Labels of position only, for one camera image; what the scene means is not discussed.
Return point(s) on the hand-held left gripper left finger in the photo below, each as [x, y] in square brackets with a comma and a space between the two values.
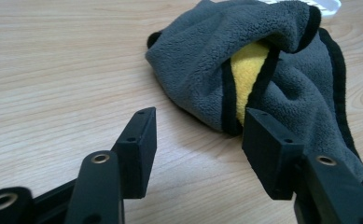
[135, 155]

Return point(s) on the grey towel with yellow side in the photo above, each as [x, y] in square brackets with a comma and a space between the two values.
[198, 62]

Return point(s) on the white towel rack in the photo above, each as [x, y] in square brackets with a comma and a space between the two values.
[327, 6]

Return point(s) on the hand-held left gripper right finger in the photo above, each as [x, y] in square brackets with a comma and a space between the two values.
[271, 155]

